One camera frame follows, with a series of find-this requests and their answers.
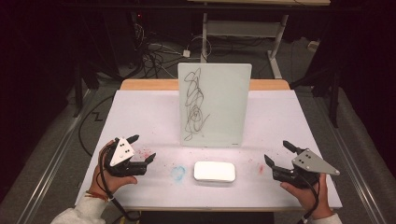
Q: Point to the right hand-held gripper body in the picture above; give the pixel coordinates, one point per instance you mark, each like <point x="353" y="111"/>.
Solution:
<point x="311" y="163"/>

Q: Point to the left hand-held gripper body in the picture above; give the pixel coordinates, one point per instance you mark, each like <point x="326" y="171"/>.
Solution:
<point x="122" y="152"/>

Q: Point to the white eraser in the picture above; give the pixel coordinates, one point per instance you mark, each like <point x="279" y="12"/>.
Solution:
<point x="214" y="171"/>

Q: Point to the whiteboard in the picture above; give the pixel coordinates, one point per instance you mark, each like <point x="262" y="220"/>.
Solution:
<point x="218" y="102"/>

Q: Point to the person's left hand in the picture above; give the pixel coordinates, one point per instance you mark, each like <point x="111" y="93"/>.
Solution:
<point x="113" y="183"/>

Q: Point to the person's right hand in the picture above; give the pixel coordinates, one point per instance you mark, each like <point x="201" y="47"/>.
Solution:
<point x="306" y="196"/>

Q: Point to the white table cover sheet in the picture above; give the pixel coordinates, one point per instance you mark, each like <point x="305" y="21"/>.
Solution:
<point x="143" y="118"/>

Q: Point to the white power adapter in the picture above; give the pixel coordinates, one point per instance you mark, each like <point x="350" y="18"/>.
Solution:
<point x="186" y="53"/>

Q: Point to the small white floor box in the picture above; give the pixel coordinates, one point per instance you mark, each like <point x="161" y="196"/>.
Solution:
<point x="313" y="45"/>

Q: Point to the metal floor rail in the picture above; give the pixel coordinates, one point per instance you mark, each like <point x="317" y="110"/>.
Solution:
<point x="351" y="161"/>
<point x="53" y="161"/>

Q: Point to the white metal desk frame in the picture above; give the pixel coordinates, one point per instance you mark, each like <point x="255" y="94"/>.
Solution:
<point x="243" y="28"/>

